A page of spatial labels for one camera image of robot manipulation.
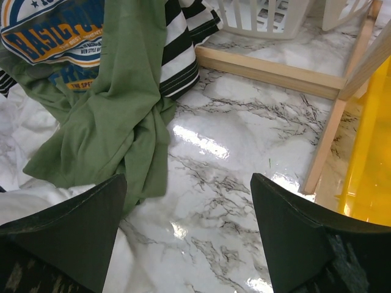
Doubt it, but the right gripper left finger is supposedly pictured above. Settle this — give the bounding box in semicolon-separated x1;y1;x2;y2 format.
1;175;126;292

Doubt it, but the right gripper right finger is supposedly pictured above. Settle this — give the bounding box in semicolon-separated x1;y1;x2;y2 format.
250;173;390;292

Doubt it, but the white tank top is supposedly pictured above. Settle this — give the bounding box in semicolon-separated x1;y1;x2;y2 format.
1;176;133;292

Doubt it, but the white cloth under green top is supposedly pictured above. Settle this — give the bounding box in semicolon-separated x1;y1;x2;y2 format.
1;85;59;191

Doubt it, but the green graphic tank top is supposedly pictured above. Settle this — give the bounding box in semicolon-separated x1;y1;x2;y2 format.
1;1;176;213

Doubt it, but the striped cloth right of top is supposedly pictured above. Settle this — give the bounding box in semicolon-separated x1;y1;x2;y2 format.
159;0;222;101

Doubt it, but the yellow plastic tray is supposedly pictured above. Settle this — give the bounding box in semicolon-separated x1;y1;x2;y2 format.
337;59;390;226

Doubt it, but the white plastic laundry basket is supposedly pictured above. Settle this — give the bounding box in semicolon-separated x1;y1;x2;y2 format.
212;0;372;40

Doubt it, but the wooden clothes rack frame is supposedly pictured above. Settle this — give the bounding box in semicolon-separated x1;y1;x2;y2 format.
195;1;390;195

